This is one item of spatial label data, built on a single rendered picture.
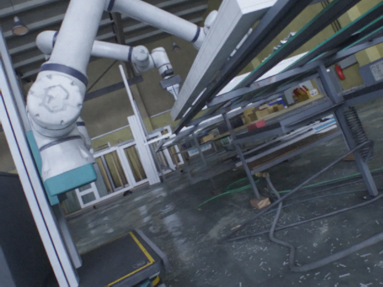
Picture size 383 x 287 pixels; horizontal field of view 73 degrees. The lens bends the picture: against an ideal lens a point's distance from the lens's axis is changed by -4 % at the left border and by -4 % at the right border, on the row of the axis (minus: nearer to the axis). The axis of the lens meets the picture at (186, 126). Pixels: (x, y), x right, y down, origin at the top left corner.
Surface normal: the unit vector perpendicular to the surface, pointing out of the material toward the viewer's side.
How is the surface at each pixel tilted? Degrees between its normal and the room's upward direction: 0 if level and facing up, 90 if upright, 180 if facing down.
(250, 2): 90
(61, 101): 97
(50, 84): 91
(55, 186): 90
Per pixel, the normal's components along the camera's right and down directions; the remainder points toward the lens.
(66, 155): 0.30, -0.58
